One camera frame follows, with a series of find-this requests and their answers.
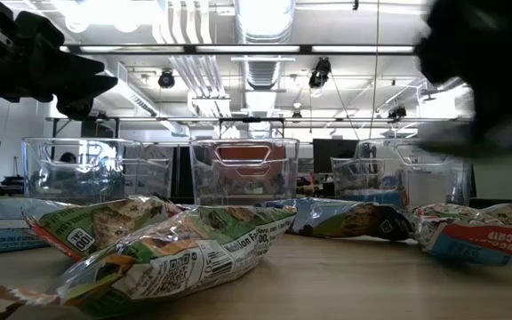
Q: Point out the blue wrapper granola bar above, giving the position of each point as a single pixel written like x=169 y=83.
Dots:
x=2 y=226

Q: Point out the long ceiling light bar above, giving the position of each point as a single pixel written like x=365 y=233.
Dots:
x=238 y=49

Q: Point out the black ceiling camera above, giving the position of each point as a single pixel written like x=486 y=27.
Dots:
x=397 y=112
x=166 y=79
x=320 y=73

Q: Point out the black overhead frame bar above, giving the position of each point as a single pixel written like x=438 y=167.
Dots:
x=256 y=119

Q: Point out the clear plastic bin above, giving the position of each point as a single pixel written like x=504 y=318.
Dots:
x=416 y=178
x=82 y=173
x=243 y=178

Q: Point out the person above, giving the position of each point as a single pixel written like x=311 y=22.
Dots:
x=67 y=157

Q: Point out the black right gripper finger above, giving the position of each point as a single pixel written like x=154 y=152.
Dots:
x=474 y=142

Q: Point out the orange Chewy granola bar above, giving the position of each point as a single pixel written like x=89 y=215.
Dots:
x=180 y=258

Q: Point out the blue green granola bar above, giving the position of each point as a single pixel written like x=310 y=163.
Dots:
x=345 y=220

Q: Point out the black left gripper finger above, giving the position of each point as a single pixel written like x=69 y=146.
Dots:
x=85 y=95
x=56 y=58

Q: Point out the red Chewy chocolate chip bar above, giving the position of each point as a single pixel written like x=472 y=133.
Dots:
x=100 y=224
x=482 y=235

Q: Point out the silver ceiling air duct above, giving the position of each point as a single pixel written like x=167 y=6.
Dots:
x=262 y=40

